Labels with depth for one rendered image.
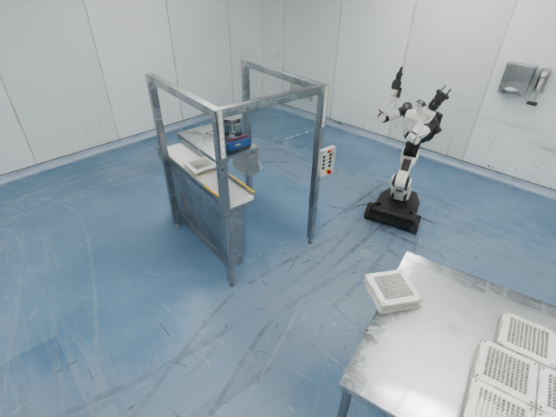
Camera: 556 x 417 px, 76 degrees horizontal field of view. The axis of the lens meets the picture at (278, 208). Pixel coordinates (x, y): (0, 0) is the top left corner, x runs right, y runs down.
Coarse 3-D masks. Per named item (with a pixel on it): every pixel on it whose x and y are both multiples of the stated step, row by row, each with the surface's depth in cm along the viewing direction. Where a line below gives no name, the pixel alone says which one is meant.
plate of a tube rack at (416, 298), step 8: (384, 272) 213; (392, 272) 213; (400, 272) 213; (368, 280) 208; (384, 280) 208; (408, 280) 208; (376, 288) 203; (376, 296) 198; (408, 296) 198; (416, 296) 198; (384, 304) 193; (392, 304) 193; (400, 304) 195
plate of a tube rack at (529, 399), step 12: (480, 348) 172; (492, 348) 172; (504, 348) 172; (480, 360) 166; (516, 360) 167; (528, 360) 167; (480, 372) 161; (492, 372) 161; (492, 384) 157; (504, 384) 157; (528, 384) 157; (516, 396) 153; (528, 396) 153
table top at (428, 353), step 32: (416, 256) 236; (416, 288) 213; (448, 288) 213; (480, 288) 213; (384, 320) 193; (416, 320) 193; (448, 320) 194; (480, 320) 194; (544, 320) 195; (384, 352) 177; (416, 352) 177; (448, 352) 178; (352, 384) 163; (384, 384) 164; (416, 384) 164; (448, 384) 164; (416, 416) 152; (448, 416) 152
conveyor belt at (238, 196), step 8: (176, 144) 376; (168, 152) 359; (176, 152) 360; (184, 152) 360; (192, 152) 360; (176, 160) 346; (184, 160) 346; (208, 176) 320; (216, 176) 320; (208, 184) 309; (216, 184) 310; (232, 184) 310; (216, 192) 298; (232, 192) 299; (240, 192) 299; (232, 200) 288; (240, 200) 289; (248, 200) 293
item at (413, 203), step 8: (384, 192) 425; (376, 200) 410; (384, 200) 410; (392, 200) 411; (408, 200) 411; (416, 200) 411; (376, 208) 392; (384, 208) 393; (392, 208) 393; (400, 208) 397; (408, 208) 397; (416, 208) 397; (376, 216) 395; (384, 216) 391; (392, 216) 386; (400, 216) 382; (408, 216) 380; (392, 224) 393; (400, 224) 386; (408, 224) 382
